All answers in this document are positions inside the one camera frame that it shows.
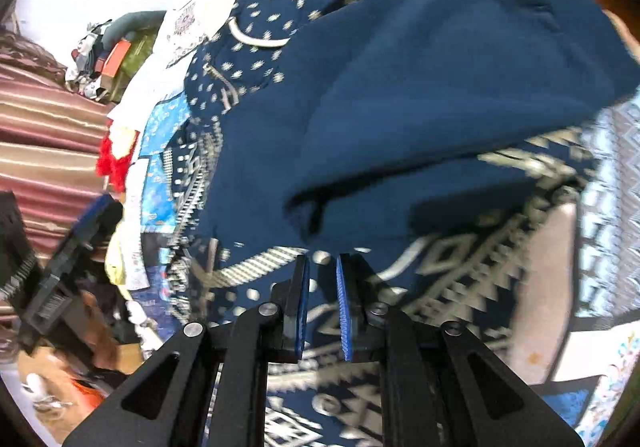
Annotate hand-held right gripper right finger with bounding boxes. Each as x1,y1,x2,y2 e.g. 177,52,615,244
336,254,586,447

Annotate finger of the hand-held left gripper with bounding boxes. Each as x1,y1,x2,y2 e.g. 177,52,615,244
42,194,124,289

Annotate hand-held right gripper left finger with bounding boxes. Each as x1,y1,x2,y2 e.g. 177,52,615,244
62,256,311,447

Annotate navy gold printed garment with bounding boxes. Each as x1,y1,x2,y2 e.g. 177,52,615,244
165,0,640,447

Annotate person's left hand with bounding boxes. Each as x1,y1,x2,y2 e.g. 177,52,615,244
80,292,128,370

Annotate yellow plush toy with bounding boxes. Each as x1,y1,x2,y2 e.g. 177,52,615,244
102,222,133,285

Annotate red plush toy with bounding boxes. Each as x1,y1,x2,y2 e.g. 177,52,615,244
95,124,141,193

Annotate patchwork printed bedsheet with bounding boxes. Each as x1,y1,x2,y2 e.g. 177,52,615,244
120,0,640,447

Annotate striped maroon curtain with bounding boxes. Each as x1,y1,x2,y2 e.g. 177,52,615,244
0,27,116,268

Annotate heap of mixed small cloths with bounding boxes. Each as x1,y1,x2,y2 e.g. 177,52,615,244
65,20,116,103

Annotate orange box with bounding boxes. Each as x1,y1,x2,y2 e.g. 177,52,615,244
97,40,133,83

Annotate green box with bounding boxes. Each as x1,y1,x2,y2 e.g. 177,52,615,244
112,24,167,103

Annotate grey padded item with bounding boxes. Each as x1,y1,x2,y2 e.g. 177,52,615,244
100,10,168,45

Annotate white cloth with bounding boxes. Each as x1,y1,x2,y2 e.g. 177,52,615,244
107,0,251,128

